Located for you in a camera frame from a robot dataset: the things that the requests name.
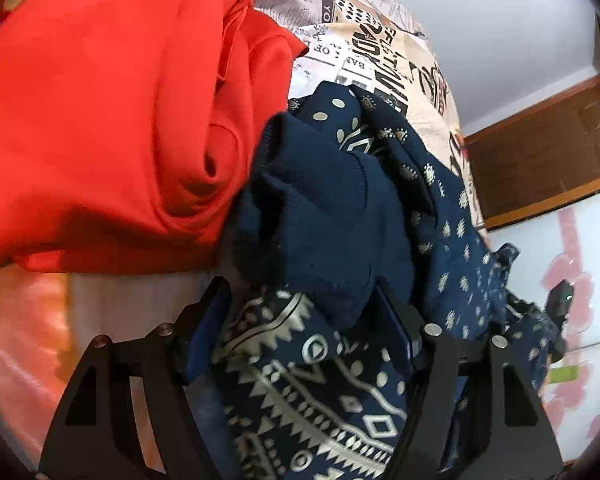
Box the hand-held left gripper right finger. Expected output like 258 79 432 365
374 280 564 480

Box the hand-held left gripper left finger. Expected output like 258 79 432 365
37 275 233 480

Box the navy patterned hooded jacket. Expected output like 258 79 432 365
190 81 563 480

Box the white heart print wardrobe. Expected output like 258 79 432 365
484 170 600 467

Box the brown wooden door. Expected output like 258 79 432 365
462 74 600 232

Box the red garment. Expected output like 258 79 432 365
0 0 309 277

